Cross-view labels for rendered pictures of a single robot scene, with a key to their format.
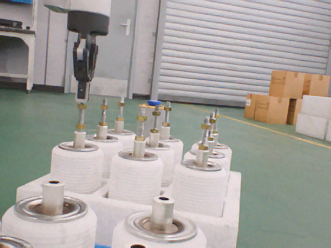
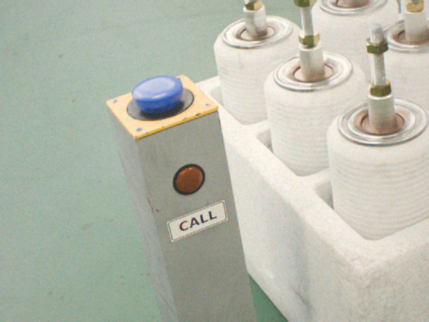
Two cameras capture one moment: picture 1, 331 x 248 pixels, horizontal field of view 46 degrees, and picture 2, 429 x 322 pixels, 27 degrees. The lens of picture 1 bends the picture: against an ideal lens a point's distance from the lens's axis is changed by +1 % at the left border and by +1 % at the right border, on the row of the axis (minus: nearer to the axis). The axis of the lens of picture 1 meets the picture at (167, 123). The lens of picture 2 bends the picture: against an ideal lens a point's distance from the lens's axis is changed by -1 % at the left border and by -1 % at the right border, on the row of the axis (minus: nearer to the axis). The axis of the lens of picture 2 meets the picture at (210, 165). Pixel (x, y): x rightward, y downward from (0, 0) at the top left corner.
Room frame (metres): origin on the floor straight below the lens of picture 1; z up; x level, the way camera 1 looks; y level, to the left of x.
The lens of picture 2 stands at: (1.39, 0.60, 0.63)
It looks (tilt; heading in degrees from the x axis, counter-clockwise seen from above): 32 degrees down; 241
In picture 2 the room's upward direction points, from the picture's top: 11 degrees counter-clockwise
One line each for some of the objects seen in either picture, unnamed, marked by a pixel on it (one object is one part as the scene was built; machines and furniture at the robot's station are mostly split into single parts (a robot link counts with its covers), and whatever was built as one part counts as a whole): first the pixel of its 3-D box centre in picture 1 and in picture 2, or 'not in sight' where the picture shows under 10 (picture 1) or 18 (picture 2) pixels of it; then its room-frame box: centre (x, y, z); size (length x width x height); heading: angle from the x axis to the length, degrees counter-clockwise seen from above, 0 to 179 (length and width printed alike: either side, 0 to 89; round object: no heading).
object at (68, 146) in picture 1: (78, 147); not in sight; (0.73, 0.16, 0.25); 0.08 x 0.08 x 0.01
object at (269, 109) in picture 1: (271, 109); not in sight; (4.50, -1.18, 0.15); 0.30 x 0.24 x 0.30; 17
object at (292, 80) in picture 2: (164, 139); (312, 72); (0.94, 0.00, 0.25); 0.08 x 0.08 x 0.01
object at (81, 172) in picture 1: (74, 193); not in sight; (0.73, 0.16, 0.16); 0.10 x 0.10 x 0.18
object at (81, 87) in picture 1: (81, 85); not in sight; (0.71, 0.16, 0.37); 0.03 x 0.01 x 0.05; 3
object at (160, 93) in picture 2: (153, 104); (158, 97); (1.12, 0.04, 0.32); 0.04 x 0.04 x 0.02
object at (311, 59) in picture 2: (164, 133); (311, 60); (0.94, 0.00, 0.26); 0.02 x 0.02 x 0.03
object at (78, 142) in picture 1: (79, 140); not in sight; (0.73, 0.16, 0.26); 0.02 x 0.02 x 0.03
